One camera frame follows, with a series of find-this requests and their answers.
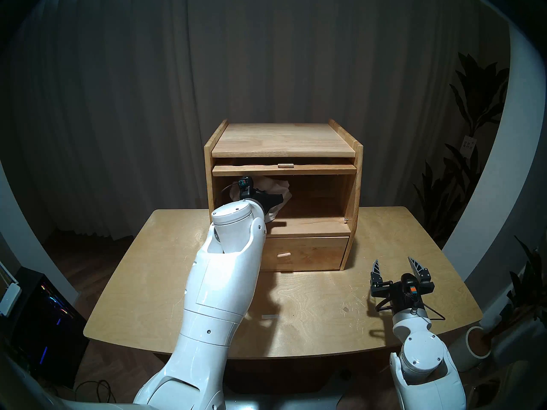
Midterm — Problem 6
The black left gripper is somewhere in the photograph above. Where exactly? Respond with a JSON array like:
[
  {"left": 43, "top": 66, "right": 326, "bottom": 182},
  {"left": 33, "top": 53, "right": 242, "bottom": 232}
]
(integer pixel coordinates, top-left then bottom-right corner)
[{"left": 250, "top": 189, "right": 284, "bottom": 215}]

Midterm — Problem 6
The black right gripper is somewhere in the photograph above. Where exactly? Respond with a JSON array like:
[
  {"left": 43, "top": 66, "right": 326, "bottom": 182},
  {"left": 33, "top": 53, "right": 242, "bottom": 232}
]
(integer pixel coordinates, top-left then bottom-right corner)
[{"left": 370, "top": 256, "right": 435, "bottom": 313}]

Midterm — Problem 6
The white shirt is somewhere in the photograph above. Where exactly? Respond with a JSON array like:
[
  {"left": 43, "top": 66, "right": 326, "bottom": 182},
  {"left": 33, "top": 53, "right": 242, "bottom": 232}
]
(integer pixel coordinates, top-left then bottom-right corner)
[{"left": 229, "top": 176, "right": 292, "bottom": 224}]

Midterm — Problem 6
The wooden cabinet flip door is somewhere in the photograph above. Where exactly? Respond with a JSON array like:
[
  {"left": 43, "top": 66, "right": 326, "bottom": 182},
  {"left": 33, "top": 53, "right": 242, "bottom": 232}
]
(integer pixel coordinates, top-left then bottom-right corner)
[{"left": 212, "top": 164, "right": 357, "bottom": 177}]

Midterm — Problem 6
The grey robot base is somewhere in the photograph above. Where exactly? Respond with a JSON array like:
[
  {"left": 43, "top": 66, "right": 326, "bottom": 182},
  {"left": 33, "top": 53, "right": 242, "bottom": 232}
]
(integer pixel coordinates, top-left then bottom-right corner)
[{"left": 224, "top": 373, "right": 347, "bottom": 410}]

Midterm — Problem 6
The wooden drawer with knob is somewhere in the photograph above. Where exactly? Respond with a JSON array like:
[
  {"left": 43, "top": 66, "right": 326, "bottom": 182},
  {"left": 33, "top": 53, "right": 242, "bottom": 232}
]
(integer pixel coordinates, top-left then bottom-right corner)
[{"left": 261, "top": 236, "right": 350, "bottom": 272}]

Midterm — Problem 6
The wooden cabinet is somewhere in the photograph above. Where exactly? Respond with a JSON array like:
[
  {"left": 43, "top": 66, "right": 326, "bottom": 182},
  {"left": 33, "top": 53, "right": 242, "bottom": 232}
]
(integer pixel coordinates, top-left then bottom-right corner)
[{"left": 204, "top": 119, "right": 364, "bottom": 273}]

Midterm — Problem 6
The white round plant pot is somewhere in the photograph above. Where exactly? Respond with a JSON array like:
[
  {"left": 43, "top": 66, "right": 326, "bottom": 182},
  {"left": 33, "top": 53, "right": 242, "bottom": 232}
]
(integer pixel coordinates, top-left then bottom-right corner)
[{"left": 449, "top": 326, "right": 492, "bottom": 372}]

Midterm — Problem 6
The small dark potted plant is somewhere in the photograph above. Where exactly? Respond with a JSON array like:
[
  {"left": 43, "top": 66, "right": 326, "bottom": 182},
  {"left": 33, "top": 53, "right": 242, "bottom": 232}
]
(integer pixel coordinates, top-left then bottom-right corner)
[{"left": 491, "top": 236, "right": 547, "bottom": 354}]

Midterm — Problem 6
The grey curtain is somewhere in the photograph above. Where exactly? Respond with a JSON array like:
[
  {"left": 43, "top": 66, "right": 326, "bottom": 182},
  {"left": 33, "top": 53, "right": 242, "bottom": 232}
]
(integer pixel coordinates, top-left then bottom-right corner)
[{"left": 0, "top": 0, "right": 511, "bottom": 243}]

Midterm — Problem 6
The tall dark leafy plant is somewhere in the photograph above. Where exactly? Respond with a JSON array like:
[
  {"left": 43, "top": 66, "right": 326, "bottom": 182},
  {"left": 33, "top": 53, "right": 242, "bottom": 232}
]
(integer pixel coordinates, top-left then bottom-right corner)
[{"left": 412, "top": 51, "right": 511, "bottom": 247}]

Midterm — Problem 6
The black computer tower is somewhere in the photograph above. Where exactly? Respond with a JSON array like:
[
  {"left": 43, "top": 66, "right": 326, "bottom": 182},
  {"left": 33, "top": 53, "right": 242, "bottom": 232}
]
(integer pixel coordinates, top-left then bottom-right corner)
[{"left": 11, "top": 266, "right": 88, "bottom": 388}]

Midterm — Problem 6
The white box device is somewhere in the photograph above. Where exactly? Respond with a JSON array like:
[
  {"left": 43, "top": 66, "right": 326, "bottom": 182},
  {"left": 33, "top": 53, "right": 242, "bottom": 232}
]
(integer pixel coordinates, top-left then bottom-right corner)
[{"left": 0, "top": 262, "right": 22, "bottom": 316}]

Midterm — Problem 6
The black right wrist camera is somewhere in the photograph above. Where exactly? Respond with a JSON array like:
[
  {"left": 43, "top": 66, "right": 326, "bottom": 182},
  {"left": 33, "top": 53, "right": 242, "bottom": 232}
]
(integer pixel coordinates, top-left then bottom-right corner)
[{"left": 399, "top": 273, "right": 420, "bottom": 304}]

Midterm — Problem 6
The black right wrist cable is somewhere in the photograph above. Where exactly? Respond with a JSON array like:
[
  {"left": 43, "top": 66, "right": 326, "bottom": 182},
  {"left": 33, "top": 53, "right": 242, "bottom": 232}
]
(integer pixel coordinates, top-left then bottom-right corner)
[{"left": 375, "top": 296, "right": 446, "bottom": 322}]

